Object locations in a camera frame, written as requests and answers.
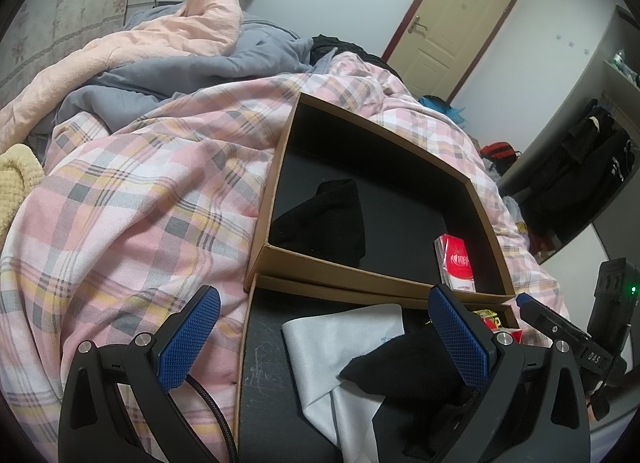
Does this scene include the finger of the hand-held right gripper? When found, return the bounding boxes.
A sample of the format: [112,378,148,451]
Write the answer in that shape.
[516,293,591,349]

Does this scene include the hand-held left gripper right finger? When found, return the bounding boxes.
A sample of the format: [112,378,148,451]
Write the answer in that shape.
[429,284,591,463]

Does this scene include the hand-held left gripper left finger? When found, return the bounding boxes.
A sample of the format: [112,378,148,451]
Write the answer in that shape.
[57,284,223,463]

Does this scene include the black yellow wipes packet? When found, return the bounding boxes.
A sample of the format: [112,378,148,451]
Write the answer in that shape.
[472,309,507,330]

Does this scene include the black sock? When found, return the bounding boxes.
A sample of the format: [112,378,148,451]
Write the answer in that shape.
[339,325,493,459]
[270,178,367,269]

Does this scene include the shallow brown cardboard box lid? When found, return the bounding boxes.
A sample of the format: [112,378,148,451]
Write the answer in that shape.
[235,273,523,463]

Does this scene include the grey microfibre cloth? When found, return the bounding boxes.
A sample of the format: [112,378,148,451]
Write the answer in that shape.
[281,304,406,463]

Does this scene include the deep brown cardboard box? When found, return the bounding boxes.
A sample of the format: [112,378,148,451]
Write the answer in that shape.
[243,92,516,300]

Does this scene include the person's right hand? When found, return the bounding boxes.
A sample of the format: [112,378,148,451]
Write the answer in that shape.
[586,380,615,421]

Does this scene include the white plastic bag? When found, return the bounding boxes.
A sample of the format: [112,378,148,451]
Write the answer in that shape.
[502,196,531,239]

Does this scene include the pink plaid quilt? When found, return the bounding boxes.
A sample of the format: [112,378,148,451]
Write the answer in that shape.
[0,50,571,463]

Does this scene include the black hanging jackets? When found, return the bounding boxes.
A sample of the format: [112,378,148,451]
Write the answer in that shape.
[525,100,636,239]

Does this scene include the red backpack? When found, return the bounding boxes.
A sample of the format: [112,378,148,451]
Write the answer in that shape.
[479,142,521,175]

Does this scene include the grey wardrobe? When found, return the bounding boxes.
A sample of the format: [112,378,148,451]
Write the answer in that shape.
[497,6,640,264]

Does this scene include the yellow knit blanket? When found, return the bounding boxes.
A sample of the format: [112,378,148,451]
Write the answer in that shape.
[0,143,46,244]

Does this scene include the blue plastic bag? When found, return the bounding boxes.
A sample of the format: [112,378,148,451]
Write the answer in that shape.
[419,96,468,124]

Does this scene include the grey blanket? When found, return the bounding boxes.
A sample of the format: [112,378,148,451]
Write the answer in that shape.
[52,13,316,134]

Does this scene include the peach fleece blanket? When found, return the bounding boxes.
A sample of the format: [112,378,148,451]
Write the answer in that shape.
[0,0,243,139]

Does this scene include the black clothes pile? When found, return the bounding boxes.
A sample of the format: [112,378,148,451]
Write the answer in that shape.
[310,34,401,79]

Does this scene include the floral curtain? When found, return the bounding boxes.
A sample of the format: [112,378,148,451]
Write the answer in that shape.
[0,0,148,109]

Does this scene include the black braided cable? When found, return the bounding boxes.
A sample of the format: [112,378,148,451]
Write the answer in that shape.
[185,373,238,463]

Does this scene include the cream door with red frame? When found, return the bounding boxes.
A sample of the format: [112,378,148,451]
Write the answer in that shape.
[382,0,520,104]

